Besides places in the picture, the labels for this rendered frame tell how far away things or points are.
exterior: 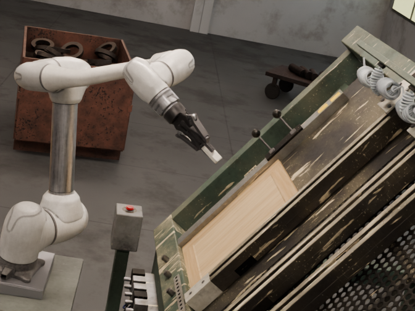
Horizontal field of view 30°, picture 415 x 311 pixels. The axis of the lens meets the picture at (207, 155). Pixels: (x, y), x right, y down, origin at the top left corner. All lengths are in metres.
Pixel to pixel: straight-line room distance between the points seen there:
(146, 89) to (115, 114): 3.89
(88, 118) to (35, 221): 3.44
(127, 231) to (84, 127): 3.02
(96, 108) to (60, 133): 3.31
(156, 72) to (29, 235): 0.87
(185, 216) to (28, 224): 0.84
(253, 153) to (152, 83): 1.04
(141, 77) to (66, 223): 0.86
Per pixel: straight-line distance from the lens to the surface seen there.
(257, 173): 3.27
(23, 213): 3.05
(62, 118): 3.10
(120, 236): 3.52
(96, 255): 5.09
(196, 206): 3.55
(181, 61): 2.68
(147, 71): 2.58
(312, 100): 3.47
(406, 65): 2.91
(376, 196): 2.52
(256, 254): 2.84
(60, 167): 3.15
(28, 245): 3.08
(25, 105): 6.38
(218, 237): 3.17
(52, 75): 2.88
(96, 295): 4.66
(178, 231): 3.50
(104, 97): 6.39
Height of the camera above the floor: 2.38
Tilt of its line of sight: 19 degrees down
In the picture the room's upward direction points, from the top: 12 degrees clockwise
